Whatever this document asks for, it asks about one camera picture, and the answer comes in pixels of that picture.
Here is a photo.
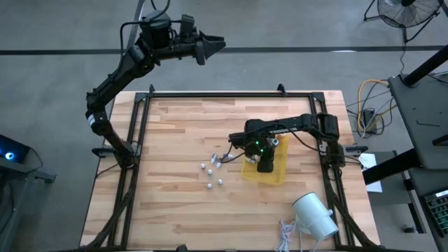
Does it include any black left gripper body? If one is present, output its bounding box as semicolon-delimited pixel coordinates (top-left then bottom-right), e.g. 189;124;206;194
157;33;207;66

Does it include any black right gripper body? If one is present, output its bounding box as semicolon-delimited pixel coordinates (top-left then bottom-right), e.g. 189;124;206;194
244;136;277;174

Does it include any yellow translucent plastic bin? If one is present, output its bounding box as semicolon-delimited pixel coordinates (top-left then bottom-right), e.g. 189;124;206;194
240;132;291;186

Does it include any white cylindrical lamp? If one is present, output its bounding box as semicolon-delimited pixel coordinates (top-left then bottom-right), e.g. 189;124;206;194
291;191;340;242

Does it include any white paper sheet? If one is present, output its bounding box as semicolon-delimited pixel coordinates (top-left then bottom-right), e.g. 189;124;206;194
359;153;383;194

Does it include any black power adapter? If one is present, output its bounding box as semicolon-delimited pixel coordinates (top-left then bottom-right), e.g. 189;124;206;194
362;108;377;134

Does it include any black stand leg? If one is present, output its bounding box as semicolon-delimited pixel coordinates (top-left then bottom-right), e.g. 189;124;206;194
362;148;421;186

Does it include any grey side table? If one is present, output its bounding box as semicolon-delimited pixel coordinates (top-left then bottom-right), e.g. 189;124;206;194
387;71;448;171

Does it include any black parts tray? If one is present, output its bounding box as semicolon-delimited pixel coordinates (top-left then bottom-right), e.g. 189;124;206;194
423;190;448;239

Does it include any black floor fan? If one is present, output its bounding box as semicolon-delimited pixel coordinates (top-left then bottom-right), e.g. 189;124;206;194
363;0;445;43

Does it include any black computer with blue light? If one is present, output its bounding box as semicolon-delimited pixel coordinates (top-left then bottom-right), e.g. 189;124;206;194
0;134;32;165

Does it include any black equipment cart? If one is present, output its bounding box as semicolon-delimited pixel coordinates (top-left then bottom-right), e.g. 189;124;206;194
0;153;57;252

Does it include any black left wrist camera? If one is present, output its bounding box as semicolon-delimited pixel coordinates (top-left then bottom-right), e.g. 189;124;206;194
178;13;196;38

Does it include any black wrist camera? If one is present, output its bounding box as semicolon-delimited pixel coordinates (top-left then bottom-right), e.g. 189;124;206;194
178;13;196;38
227;131;253;148

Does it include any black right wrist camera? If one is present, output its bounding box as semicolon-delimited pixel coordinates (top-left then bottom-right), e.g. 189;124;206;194
227;131;253;148

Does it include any black table edge rail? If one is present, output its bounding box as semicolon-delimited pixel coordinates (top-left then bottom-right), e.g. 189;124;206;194
134;83;326;103

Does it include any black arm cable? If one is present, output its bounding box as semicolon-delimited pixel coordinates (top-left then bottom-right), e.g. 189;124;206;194
118;0;172;67

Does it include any black frame side rail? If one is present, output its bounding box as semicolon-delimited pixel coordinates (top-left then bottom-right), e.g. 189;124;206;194
309;94;342;250
321;97;354;246
107;97;141;250
120;94;152;250

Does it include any white cable bundle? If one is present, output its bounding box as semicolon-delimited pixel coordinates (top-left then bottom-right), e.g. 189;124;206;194
274;218;305;252

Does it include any yellow floor cable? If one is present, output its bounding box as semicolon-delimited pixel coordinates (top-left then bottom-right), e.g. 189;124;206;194
356;78;398;133

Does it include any black slanted post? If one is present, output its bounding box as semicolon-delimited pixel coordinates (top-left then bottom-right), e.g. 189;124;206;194
402;44;448;88

